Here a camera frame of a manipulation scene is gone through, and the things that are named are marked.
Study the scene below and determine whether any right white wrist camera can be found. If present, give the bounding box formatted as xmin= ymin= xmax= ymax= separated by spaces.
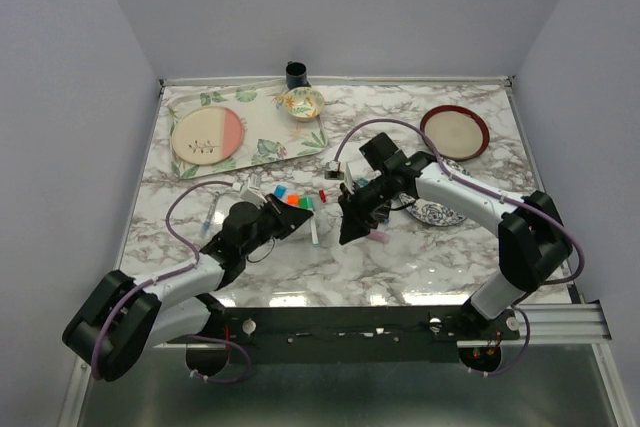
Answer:
xmin=323 ymin=160 xmax=358 ymax=194

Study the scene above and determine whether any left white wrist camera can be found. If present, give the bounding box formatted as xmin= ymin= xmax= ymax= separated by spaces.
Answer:
xmin=232 ymin=174 xmax=267 ymax=207

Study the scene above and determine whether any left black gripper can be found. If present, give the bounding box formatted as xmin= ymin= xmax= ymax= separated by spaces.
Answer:
xmin=240 ymin=192 xmax=311 ymax=258

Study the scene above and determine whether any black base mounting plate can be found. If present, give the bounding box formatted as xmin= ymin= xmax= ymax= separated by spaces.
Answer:
xmin=200 ymin=305 xmax=520 ymax=364

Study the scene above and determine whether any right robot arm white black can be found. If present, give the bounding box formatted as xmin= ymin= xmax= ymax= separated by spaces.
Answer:
xmin=338 ymin=133 xmax=574 ymax=339

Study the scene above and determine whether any blue highlighter cap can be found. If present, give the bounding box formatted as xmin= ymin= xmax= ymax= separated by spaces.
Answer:
xmin=274 ymin=185 xmax=286 ymax=199

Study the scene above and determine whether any orange highlighter cap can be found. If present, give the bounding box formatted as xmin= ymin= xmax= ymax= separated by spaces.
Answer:
xmin=287 ymin=194 xmax=299 ymax=206

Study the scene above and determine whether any purple capped highlighter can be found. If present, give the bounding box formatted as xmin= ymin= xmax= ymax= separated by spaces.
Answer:
xmin=367 ymin=230 xmax=390 ymax=243

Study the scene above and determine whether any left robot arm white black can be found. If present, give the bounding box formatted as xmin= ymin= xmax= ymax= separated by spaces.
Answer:
xmin=62 ymin=194 xmax=314 ymax=382

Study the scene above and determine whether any light blue clear pen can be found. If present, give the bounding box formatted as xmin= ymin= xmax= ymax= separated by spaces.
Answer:
xmin=309 ymin=215 xmax=320 ymax=247

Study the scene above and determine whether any dark blue mug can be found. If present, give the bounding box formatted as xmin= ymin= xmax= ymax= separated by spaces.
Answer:
xmin=285 ymin=61 xmax=309 ymax=90

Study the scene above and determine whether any floral leaf serving tray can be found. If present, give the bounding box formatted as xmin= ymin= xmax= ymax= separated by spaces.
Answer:
xmin=162 ymin=80 xmax=328 ymax=180

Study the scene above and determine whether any pink cream round plate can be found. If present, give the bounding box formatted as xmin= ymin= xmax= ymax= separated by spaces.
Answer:
xmin=171 ymin=106 xmax=244 ymax=166

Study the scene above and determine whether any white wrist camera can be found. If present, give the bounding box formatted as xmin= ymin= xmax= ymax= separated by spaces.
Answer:
xmin=232 ymin=174 xmax=267 ymax=207
xmin=323 ymin=160 xmax=358 ymax=194

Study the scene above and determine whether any red rimmed beige plate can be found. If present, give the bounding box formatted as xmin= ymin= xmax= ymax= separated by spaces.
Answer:
xmin=420 ymin=105 xmax=490 ymax=162

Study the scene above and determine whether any blue floral white plate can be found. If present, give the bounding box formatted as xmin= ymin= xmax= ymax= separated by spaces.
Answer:
xmin=404 ymin=156 xmax=474 ymax=228

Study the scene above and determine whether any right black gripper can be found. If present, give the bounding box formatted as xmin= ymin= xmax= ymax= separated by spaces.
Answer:
xmin=337 ymin=171 xmax=395 ymax=245

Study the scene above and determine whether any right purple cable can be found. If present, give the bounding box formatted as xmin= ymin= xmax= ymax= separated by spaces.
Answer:
xmin=334 ymin=119 xmax=587 ymax=378

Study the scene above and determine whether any floral ceramic bowl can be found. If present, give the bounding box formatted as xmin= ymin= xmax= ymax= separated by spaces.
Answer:
xmin=284 ymin=87 xmax=326 ymax=121

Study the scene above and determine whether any aluminium frame rail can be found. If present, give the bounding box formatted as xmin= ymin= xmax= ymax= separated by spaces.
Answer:
xmin=521 ymin=303 xmax=612 ymax=345

